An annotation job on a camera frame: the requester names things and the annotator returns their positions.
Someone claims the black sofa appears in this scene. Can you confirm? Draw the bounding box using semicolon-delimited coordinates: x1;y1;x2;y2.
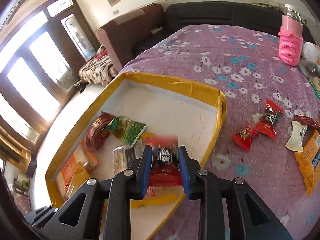
132;0;317;55

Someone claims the white plastic cup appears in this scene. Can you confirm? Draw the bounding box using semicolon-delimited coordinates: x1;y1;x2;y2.
302;42;320;64

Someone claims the red dark candy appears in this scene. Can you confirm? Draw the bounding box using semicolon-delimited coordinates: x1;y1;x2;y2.
146;135;182;187

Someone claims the red dark candy pack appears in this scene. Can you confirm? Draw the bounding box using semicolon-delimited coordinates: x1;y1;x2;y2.
85;112;115;151

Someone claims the patterned blanket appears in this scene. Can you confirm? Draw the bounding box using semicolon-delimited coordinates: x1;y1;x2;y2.
75;45;118;86

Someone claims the small red candy packet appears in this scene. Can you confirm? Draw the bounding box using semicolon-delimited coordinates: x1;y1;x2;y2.
233;121;258;152

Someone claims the plain cracker pack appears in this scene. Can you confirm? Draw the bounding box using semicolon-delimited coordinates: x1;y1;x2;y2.
285;120;308;152

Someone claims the green peas snack pack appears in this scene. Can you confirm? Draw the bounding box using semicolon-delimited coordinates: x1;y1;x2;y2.
103;116;147;146

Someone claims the round cookie pack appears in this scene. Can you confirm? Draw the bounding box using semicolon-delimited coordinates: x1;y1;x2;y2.
306;76;320;99

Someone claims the dark red Golden wafer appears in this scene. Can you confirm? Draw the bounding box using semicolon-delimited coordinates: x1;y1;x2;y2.
295;115;320;132

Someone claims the dark seed bag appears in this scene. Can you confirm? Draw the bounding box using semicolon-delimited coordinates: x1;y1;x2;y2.
301;59;320;77

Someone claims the orange cracker pack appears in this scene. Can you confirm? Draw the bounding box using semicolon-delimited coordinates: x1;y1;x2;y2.
56;141;98;200

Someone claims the yellow snack bag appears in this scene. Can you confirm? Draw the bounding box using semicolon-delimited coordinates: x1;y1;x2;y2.
294;129;319;196

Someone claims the wooden glass door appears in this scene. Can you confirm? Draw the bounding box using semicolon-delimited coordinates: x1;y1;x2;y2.
1;0;100;153

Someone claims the red twisted candy pack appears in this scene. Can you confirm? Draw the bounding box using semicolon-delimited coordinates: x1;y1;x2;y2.
255;99;283;140

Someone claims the maroon armchair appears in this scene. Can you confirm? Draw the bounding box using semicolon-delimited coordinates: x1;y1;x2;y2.
96;4;164;71

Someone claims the yellow cardboard tray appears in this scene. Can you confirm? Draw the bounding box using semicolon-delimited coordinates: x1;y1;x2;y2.
44;71;228;240

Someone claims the pink knit-sleeved bottle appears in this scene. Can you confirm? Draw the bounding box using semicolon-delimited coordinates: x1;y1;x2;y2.
278;4;303;67

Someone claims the purple floral tablecloth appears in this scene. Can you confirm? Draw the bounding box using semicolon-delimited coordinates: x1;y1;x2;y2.
124;24;319;239

